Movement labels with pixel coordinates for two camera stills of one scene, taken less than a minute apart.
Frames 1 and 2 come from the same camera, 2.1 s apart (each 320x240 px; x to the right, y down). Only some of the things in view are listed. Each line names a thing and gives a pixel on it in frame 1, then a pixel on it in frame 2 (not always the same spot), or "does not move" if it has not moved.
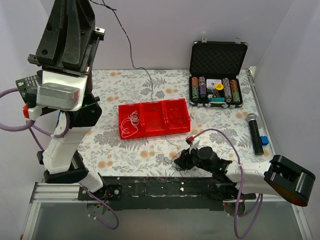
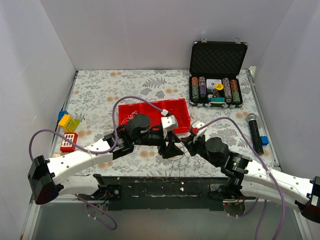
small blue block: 264,140 does not move
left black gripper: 64,66 → 164,142
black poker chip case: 214,81 does not move
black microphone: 255,134 does not move
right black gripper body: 191,158 → 194,145
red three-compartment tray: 153,118 does not move
